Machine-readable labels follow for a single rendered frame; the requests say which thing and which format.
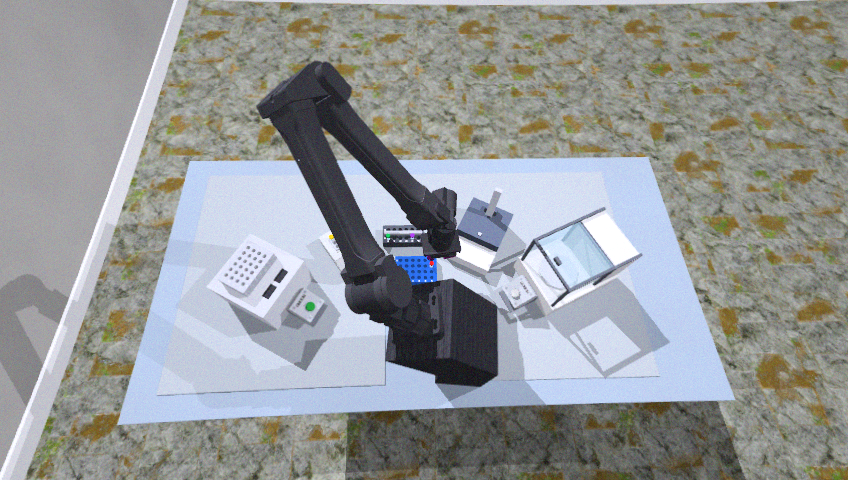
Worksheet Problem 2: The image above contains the white block with grey holes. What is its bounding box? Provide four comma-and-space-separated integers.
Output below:
319, 231, 345, 272

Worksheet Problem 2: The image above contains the white block with round holes on base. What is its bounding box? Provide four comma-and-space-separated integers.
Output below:
207, 234, 327, 329

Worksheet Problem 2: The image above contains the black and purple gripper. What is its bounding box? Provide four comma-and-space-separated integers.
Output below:
421, 230, 462, 261

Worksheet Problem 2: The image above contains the blue tube rack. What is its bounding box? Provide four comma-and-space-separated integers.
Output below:
395, 256, 437, 285

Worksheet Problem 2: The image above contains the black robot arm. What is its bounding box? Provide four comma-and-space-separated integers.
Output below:
256, 61, 457, 346

